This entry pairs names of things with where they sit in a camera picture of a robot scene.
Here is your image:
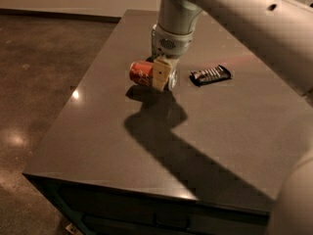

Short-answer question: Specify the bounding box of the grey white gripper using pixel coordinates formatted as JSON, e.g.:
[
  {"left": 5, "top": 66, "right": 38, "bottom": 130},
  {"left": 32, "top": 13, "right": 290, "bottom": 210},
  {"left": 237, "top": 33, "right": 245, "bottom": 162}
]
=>
[{"left": 152, "top": 23, "right": 193, "bottom": 91}]

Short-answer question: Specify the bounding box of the red coke can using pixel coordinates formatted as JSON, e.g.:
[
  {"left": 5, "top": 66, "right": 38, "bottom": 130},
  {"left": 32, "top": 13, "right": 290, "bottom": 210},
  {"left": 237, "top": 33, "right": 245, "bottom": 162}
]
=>
[{"left": 129, "top": 61, "right": 153, "bottom": 86}]

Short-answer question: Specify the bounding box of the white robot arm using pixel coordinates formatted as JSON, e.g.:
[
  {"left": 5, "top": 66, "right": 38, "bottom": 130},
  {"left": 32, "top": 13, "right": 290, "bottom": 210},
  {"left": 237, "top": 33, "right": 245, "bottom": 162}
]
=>
[{"left": 152, "top": 0, "right": 313, "bottom": 235}]

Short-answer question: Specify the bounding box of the green soda can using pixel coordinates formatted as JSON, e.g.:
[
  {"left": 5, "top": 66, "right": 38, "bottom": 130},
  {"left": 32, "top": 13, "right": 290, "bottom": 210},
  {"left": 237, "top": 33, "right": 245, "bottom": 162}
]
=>
[{"left": 151, "top": 25, "right": 158, "bottom": 61}]

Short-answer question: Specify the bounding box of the black snack bar wrapper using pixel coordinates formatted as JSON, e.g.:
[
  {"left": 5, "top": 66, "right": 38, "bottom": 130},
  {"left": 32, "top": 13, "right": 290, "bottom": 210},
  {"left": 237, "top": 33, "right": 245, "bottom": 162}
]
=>
[{"left": 190, "top": 65, "right": 232, "bottom": 86}]

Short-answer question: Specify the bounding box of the dark table drawer front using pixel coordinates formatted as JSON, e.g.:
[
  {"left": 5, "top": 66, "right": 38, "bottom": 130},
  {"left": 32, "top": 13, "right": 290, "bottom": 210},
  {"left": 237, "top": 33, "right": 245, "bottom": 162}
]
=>
[{"left": 82, "top": 211, "right": 268, "bottom": 235}]

